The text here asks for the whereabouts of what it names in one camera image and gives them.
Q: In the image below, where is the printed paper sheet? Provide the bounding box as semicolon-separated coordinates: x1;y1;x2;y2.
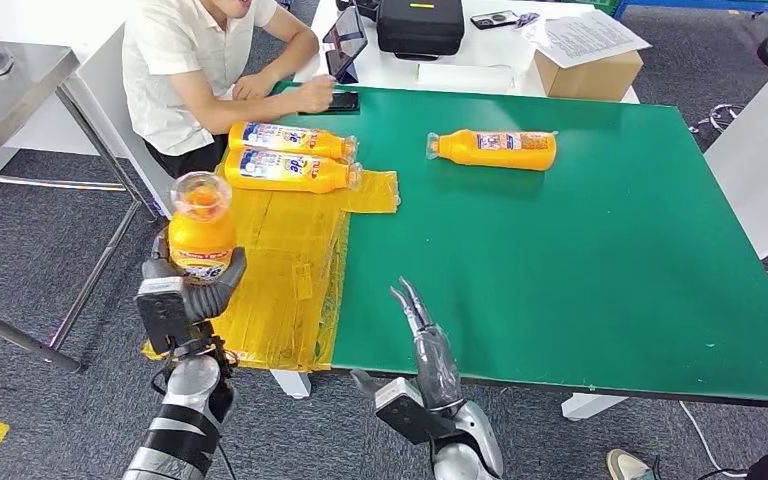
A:
530;9;654;70

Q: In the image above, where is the tablet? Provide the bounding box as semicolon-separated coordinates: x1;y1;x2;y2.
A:
322;5;370;86

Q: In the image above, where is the black carrying case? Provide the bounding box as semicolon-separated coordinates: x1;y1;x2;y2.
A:
376;0;467;62

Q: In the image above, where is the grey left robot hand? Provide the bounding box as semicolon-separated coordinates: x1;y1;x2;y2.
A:
140;231;249;326

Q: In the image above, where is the white floor cable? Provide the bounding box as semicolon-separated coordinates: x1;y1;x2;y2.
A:
678;400;753;478

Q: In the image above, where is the yellow taped cardboard mat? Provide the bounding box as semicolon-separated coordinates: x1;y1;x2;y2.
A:
142;155;401;372

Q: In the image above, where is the blue metal rack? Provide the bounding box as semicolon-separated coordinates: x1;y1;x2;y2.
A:
612;0;768;31

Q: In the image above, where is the person's right hand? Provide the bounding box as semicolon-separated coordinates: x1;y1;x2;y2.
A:
294;74;337;114

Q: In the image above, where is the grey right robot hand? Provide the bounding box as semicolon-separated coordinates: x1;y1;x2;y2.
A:
349;276;467;415

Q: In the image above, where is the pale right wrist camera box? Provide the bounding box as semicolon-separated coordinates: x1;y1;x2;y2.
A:
372;377;455;446

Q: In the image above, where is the white board table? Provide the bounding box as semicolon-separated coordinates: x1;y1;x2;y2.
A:
703;42;768;261

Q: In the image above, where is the green plastic crate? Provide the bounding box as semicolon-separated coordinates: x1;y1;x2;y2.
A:
559;0;624;16

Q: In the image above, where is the brown cardboard box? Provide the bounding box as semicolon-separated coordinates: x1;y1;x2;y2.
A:
533;49;645;103

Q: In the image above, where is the orange detergent bottle clear cap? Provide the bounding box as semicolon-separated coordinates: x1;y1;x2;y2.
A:
222;146;363;195
227;121;359;162
167;171;238;287
424;129;558;173

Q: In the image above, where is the person's left hand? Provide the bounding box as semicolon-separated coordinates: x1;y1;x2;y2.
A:
231;69;279;102

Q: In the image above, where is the black phone with round camera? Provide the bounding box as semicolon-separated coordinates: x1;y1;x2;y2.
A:
470;9;521;31

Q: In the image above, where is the chrome chair base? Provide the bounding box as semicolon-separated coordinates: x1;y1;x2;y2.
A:
688;102;746;136

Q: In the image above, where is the stainless steel table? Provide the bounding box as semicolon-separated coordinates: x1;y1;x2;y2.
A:
0;36;163;374

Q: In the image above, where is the dark smartphone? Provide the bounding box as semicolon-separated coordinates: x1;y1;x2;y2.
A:
299;90;361;116

